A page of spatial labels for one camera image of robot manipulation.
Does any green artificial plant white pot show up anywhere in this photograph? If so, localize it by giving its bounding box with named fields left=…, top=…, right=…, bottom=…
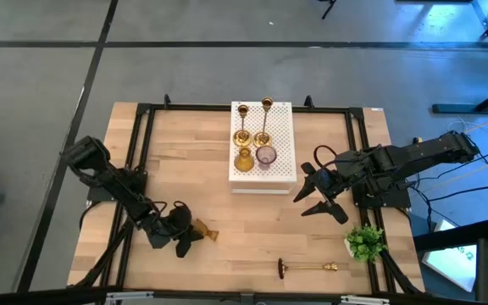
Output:
left=344, top=224, right=388, bottom=263

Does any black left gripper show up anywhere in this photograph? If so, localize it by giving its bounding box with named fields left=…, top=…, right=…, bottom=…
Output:
left=143, top=201, right=206, bottom=259

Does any black horizontal bar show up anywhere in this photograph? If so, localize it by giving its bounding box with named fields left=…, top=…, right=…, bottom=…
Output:
left=0, top=286, right=488, bottom=305

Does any brass candlestick holder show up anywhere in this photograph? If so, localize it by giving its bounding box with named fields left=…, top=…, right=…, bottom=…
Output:
left=252, top=97, right=275, bottom=148
left=277, top=258, right=339, bottom=280
left=232, top=103, right=253, bottom=148

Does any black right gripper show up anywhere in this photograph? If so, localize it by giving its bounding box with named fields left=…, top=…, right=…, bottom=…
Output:
left=292, top=162, right=358, bottom=225

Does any amber bell-shaped glass candleholder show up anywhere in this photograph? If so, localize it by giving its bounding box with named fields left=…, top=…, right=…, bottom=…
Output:
left=233, top=147, right=255, bottom=174

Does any pink ribbed goblet candleholder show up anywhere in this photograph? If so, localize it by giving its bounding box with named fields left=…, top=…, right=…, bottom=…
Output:
left=255, top=145, right=278, bottom=166

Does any black aluminium table frame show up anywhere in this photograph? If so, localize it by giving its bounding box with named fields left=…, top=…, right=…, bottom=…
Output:
left=68, top=93, right=425, bottom=305

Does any white perforated metal shelf rack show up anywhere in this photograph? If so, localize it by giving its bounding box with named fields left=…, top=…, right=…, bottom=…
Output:
left=229, top=100, right=298, bottom=195

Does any black desk crossbar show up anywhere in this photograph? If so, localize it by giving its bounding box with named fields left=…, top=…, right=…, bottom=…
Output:
left=413, top=218, right=488, bottom=252

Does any black desk foot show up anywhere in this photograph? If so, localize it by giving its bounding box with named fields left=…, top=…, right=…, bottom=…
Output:
left=432, top=79, right=488, bottom=114

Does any amber ribbed goblet candleholder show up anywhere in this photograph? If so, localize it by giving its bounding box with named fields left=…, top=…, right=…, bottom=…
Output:
left=192, top=218, right=220, bottom=242

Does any white board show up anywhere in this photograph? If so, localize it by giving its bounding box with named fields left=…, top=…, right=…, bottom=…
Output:
left=420, top=219, right=479, bottom=293

